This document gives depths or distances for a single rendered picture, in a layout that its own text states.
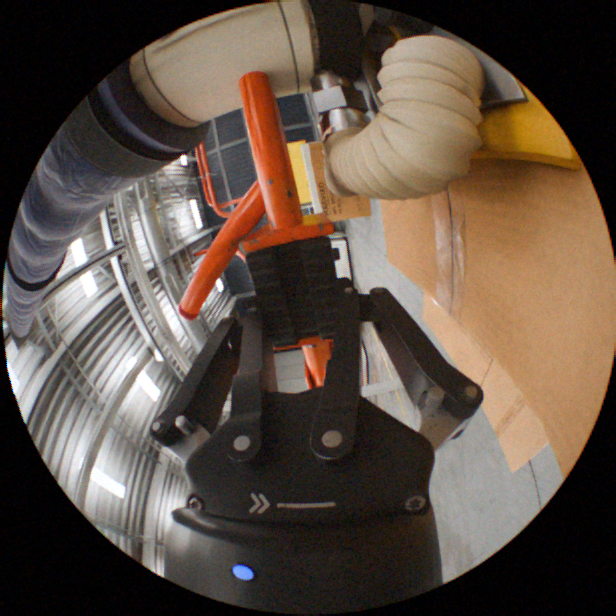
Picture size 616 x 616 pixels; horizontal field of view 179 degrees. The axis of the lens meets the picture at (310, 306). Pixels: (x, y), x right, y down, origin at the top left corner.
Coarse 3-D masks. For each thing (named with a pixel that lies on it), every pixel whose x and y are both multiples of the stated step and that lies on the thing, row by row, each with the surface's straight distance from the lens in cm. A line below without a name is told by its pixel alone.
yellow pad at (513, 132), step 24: (384, 24) 16; (408, 24) 15; (432, 24) 15; (504, 72) 12; (504, 96) 11; (528, 96) 11; (504, 120) 12; (528, 120) 11; (552, 120) 10; (504, 144) 12; (528, 144) 11; (552, 144) 10; (576, 168) 11
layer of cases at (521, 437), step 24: (432, 312) 116; (456, 336) 98; (456, 360) 102; (480, 360) 87; (480, 384) 90; (504, 384) 78; (504, 408) 81; (528, 408) 72; (504, 432) 84; (528, 432) 75; (528, 456) 78
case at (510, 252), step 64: (448, 192) 19; (512, 192) 14; (576, 192) 12; (448, 256) 21; (512, 256) 15; (576, 256) 12; (512, 320) 15; (576, 320) 12; (576, 384) 13; (576, 448) 15
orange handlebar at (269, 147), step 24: (264, 96) 16; (264, 120) 15; (264, 144) 15; (264, 168) 14; (288, 168) 15; (264, 192) 14; (288, 192) 14; (288, 216) 14; (312, 360) 19; (312, 384) 22
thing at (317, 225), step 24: (312, 216) 18; (264, 240) 13; (288, 240) 13; (312, 240) 13; (264, 264) 13; (288, 264) 14; (312, 264) 13; (264, 288) 13; (288, 288) 14; (312, 288) 13; (336, 288) 13; (264, 312) 14; (288, 312) 14; (312, 312) 15; (336, 312) 14; (288, 336) 15; (312, 336) 16
